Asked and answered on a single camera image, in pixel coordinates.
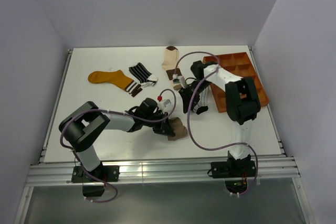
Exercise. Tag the mustard yellow striped sock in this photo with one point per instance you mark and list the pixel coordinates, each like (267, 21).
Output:
(117, 78)

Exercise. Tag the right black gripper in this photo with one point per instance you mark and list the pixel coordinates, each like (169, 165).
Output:
(186, 97)

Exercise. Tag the orange wooden compartment tray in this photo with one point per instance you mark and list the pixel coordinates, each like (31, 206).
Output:
(240, 65)

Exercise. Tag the aluminium front rail frame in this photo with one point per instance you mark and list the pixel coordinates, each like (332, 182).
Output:
(159, 171)

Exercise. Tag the taupe sock maroon stripes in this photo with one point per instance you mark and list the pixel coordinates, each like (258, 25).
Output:
(178, 128)

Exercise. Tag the cream brown block sock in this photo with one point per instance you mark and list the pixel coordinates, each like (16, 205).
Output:
(171, 57)

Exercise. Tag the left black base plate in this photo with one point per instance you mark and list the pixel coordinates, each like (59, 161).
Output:
(109, 174)

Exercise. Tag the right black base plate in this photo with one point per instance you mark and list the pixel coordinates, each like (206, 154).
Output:
(228, 169)

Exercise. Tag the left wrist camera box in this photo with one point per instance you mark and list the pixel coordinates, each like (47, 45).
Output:
(164, 105)

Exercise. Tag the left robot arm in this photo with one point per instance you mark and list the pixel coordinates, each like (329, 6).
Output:
(83, 127)

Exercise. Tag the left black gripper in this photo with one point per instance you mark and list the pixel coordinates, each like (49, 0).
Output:
(164, 128)

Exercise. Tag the navy white striped sock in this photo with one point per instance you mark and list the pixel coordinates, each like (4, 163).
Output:
(145, 78)

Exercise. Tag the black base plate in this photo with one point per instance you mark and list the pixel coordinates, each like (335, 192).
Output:
(109, 174)
(228, 169)

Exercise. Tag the white black striped sock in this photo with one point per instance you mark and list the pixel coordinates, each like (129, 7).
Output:
(202, 105)

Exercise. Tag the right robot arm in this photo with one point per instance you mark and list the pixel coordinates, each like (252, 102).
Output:
(242, 104)

